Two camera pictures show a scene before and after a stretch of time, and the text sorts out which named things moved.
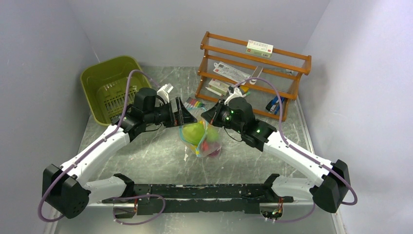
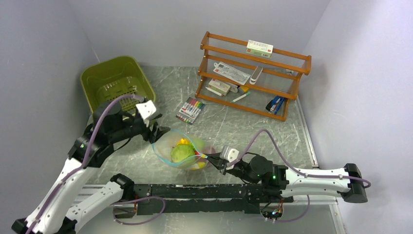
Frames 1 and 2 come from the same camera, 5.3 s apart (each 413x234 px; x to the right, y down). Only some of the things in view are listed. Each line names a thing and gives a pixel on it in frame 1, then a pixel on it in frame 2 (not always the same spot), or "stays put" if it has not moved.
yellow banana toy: (193, 147) -> (201, 165)
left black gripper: (182, 116) -> (148, 132)
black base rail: (191, 199) stays put
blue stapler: (274, 105) stays put
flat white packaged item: (230, 72) stays put
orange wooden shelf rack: (265, 79) stays put
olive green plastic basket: (104, 86) stays put
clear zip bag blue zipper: (203, 138) -> (164, 141)
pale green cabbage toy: (193, 133) -> (180, 151)
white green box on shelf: (259, 49) stays put
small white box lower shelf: (218, 87) stays put
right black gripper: (213, 114) -> (215, 158)
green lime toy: (213, 134) -> (199, 144)
